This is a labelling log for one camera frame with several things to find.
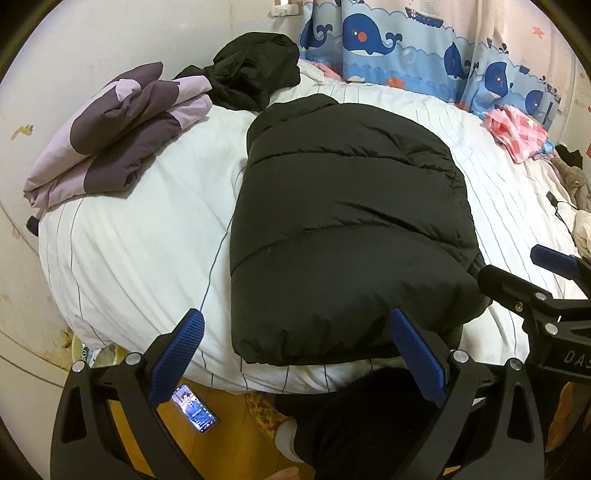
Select pink checked cloth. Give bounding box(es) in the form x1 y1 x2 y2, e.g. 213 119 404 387
482 104 550 163

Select dark cloth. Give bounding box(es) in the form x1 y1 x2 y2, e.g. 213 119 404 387
554 144 583 167

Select person's black trouser leg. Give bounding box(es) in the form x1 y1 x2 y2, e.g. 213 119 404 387
274 360 462 480

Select yellow floral slipper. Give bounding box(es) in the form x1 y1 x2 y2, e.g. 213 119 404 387
245 392 296 437

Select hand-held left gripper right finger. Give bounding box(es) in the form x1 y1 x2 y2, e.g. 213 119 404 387
389 307 546 480

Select black crumpled garment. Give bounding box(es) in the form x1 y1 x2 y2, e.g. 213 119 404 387
173 31 302 112

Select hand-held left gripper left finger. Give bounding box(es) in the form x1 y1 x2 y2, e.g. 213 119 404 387
50 308 206 480

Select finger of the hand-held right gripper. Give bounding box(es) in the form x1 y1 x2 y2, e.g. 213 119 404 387
477 264 561 337
530 244 591 301

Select smartphone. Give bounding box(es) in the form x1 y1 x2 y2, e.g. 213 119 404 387
171 383 219 435

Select purple folded blanket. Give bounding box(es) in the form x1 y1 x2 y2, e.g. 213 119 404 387
23 61 214 208

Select beige clothes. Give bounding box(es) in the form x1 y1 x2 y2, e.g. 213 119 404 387
551 154 591 210

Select yellow plastic basin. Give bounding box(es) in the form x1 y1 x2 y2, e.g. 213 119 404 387
69 335 134 370

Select black charger cable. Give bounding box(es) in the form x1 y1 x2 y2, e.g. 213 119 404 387
546 191 578 222

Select white striped duvet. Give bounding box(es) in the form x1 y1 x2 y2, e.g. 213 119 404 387
38 58 587 395

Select black puffer jacket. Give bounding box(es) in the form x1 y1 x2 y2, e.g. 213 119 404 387
229 95 492 367

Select small pink cloth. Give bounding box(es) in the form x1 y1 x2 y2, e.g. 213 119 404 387
309 60 345 81

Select whale print curtain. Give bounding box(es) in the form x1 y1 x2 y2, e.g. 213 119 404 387
298 0 573 132

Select cream cloth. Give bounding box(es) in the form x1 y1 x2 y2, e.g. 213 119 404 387
574 212 591 257

